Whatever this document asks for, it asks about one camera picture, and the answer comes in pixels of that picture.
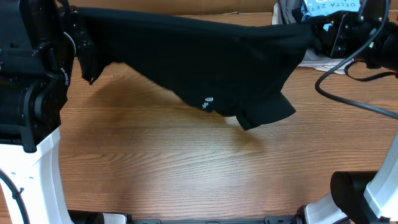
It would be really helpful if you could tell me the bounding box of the black t-shirt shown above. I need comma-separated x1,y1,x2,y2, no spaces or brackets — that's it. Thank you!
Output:
78,7,314,130

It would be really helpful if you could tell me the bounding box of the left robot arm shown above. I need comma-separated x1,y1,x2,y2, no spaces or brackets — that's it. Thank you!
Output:
1,0,132,224

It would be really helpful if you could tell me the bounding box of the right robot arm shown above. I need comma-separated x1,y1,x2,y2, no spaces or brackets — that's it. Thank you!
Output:
284,68,397,210

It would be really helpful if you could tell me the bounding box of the light blue folded shirt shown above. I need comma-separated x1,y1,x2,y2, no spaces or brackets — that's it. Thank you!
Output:
301,0,361,21

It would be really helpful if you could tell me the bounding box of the grey folded garment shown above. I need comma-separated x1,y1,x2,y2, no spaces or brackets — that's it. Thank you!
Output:
274,0,305,24

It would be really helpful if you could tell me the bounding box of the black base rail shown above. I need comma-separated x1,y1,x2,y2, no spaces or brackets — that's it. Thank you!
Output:
68,210,305,224

